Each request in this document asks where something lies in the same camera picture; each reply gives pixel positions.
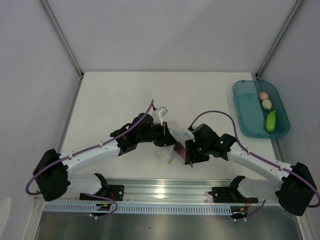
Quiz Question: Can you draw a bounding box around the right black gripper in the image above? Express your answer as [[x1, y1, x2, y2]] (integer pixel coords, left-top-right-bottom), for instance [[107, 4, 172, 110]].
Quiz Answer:
[[185, 139, 211, 165]]

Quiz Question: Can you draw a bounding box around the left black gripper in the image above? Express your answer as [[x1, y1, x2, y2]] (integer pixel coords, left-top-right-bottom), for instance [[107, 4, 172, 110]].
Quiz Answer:
[[137, 121, 177, 148]]

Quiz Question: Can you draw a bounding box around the purple eggplant toy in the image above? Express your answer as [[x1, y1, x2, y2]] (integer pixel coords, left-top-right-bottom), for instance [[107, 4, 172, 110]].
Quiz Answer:
[[173, 142, 187, 164]]

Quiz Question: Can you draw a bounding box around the clear zip top bag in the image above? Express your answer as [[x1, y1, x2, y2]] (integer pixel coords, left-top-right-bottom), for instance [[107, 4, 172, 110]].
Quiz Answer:
[[155, 120, 192, 165]]

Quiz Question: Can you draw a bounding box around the green cucumber toy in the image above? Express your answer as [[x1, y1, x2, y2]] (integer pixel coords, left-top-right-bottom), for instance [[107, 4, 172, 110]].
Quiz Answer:
[[265, 110, 276, 133]]

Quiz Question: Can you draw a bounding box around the pink peach toy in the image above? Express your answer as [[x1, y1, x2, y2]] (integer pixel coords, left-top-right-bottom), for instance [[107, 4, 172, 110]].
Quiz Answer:
[[259, 92, 269, 101]]

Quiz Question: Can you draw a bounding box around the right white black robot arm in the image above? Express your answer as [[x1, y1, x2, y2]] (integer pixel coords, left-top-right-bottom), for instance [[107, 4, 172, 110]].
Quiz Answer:
[[185, 123, 317, 216]]

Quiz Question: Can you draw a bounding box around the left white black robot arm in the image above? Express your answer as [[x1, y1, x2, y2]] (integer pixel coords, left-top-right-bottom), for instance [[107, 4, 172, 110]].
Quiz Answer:
[[33, 113, 177, 202]]

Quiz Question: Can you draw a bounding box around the teal plastic bin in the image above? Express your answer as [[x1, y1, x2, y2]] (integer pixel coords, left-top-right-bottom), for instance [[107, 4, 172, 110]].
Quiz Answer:
[[232, 80, 290, 139]]

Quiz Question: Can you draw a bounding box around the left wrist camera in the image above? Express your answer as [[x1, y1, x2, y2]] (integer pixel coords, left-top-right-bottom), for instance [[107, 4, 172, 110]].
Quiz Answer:
[[152, 106, 168, 125]]

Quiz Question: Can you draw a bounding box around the aluminium rail beam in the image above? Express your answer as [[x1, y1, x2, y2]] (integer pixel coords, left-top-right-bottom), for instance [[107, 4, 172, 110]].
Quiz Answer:
[[33, 177, 283, 206]]

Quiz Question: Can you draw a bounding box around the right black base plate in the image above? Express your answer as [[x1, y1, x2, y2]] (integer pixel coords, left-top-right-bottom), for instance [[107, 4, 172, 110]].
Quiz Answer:
[[208, 186, 259, 204]]

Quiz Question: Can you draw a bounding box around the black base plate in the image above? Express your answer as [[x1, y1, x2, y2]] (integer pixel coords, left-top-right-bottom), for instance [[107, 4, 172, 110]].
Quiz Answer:
[[79, 185, 125, 201], [208, 186, 259, 204]]

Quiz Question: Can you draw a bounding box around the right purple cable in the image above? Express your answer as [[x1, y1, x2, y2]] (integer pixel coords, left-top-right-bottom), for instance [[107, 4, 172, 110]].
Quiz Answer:
[[187, 110, 320, 222]]

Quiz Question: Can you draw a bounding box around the purple cable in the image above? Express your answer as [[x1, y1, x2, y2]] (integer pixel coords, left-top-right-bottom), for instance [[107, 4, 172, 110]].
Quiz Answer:
[[187, 110, 320, 222], [25, 99, 156, 223]]

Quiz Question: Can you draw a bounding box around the white slotted cable duct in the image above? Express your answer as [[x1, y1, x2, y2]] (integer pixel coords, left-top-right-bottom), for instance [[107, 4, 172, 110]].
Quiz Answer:
[[43, 202, 233, 216]]

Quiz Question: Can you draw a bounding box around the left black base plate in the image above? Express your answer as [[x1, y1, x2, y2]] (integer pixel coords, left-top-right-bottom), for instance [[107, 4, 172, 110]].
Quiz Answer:
[[79, 185, 125, 201]]

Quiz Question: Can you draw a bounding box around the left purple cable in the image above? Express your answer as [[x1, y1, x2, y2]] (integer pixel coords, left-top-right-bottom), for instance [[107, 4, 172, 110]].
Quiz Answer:
[[25, 99, 156, 223]]

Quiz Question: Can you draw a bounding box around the right aluminium frame post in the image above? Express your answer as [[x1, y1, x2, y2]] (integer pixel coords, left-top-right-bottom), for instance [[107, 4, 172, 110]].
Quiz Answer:
[[254, 0, 308, 81]]

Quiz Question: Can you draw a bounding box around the aluminium frame post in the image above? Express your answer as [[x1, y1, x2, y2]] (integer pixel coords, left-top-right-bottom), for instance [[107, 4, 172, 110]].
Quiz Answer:
[[38, 0, 84, 79], [254, 0, 308, 81]]

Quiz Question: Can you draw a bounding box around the left aluminium frame post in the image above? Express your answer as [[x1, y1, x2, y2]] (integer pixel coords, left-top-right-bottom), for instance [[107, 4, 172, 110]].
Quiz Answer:
[[38, 0, 84, 79]]

